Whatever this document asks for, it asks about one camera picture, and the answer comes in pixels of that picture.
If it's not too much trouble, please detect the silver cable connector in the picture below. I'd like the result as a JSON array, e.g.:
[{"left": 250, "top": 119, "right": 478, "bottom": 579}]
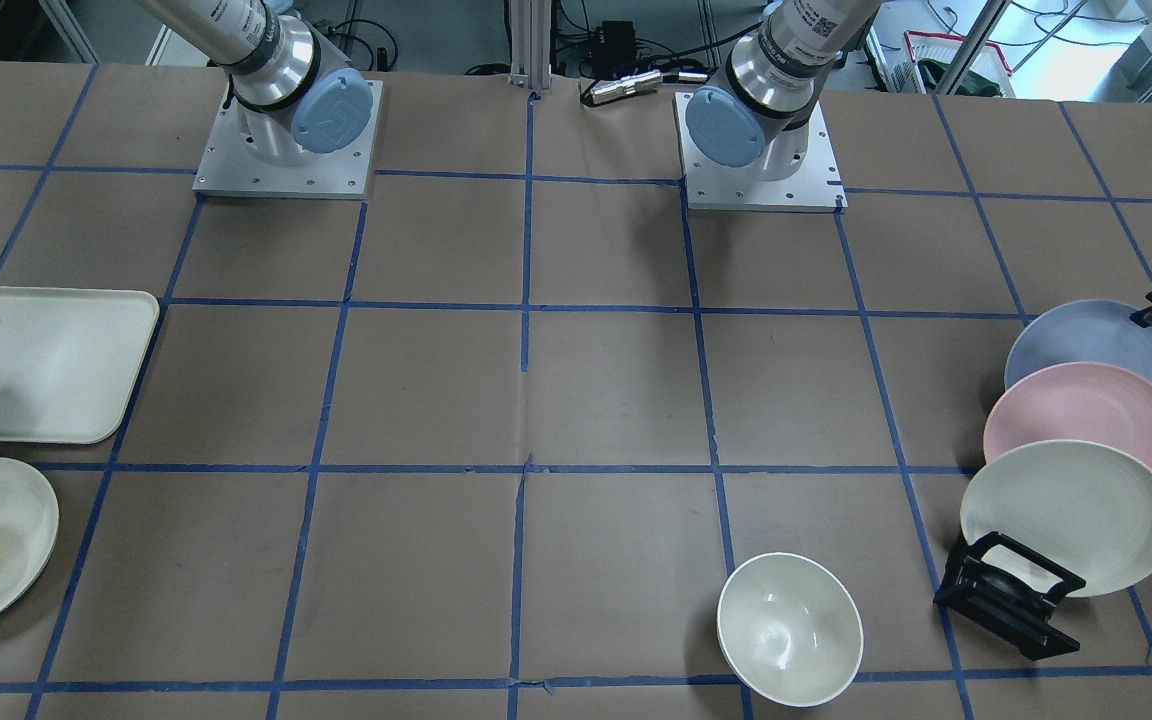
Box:
[{"left": 579, "top": 69, "right": 710, "bottom": 108}]

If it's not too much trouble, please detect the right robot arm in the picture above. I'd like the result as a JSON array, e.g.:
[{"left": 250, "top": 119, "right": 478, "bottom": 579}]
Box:
[{"left": 141, "top": 1, "right": 381, "bottom": 195}]

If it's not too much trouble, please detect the blue plate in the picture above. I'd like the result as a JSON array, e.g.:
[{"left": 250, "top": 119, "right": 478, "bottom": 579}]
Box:
[{"left": 1005, "top": 300, "right": 1152, "bottom": 389}]

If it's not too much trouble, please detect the cream plate in rack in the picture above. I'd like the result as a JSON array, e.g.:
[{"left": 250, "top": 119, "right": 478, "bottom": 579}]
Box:
[{"left": 958, "top": 439, "right": 1152, "bottom": 598}]

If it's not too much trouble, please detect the cream bowl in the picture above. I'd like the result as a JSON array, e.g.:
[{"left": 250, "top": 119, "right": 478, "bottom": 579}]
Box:
[{"left": 717, "top": 552, "right": 865, "bottom": 708}]

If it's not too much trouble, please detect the black electronics box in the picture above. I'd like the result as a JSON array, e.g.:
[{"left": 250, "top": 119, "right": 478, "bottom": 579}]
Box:
[{"left": 589, "top": 20, "right": 637, "bottom": 79}]

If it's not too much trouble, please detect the white rectangular tray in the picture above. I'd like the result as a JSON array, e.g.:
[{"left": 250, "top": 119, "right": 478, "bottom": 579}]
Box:
[{"left": 0, "top": 287, "right": 159, "bottom": 445}]

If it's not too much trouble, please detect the aluminium frame post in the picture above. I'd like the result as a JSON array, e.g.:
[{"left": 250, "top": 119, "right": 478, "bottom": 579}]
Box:
[{"left": 506, "top": 0, "right": 554, "bottom": 94}]

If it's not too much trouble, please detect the pink plate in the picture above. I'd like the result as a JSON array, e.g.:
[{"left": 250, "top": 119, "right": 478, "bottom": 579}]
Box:
[{"left": 982, "top": 361, "right": 1152, "bottom": 470}]

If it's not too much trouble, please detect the black plate rack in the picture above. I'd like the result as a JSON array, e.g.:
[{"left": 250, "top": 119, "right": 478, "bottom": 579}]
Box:
[{"left": 933, "top": 530, "right": 1085, "bottom": 661}]

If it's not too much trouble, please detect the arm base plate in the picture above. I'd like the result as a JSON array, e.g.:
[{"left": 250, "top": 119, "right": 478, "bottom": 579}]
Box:
[
  {"left": 194, "top": 79, "right": 385, "bottom": 200},
  {"left": 675, "top": 94, "right": 847, "bottom": 213}
]

